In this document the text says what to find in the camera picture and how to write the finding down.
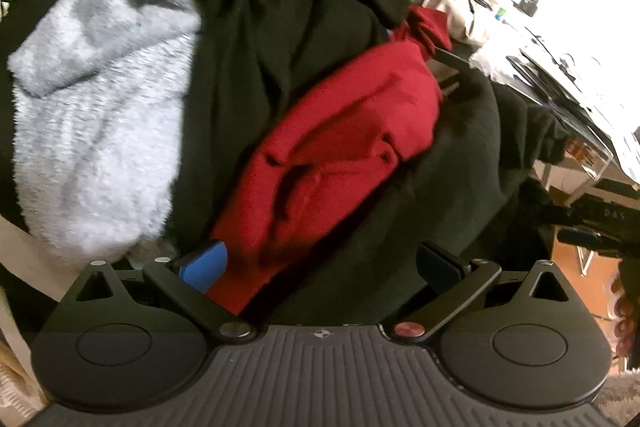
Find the beige cloth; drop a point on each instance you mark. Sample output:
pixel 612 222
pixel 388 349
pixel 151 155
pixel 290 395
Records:
pixel 450 2

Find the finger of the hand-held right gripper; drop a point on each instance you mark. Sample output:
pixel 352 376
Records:
pixel 580 238

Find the clear plastic box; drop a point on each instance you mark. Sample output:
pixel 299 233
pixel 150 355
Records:
pixel 592 154

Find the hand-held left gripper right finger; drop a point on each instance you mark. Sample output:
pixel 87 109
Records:
pixel 440 269

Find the cluttered white desk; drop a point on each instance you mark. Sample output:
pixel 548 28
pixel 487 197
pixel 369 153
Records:
pixel 560 57

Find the grey fuzzy garment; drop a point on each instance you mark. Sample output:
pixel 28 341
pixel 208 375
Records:
pixel 100 107

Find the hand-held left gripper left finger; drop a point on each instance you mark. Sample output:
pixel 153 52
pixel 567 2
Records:
pixel 205 266

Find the dark red sweater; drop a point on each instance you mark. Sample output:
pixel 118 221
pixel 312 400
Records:
pixel 325 147

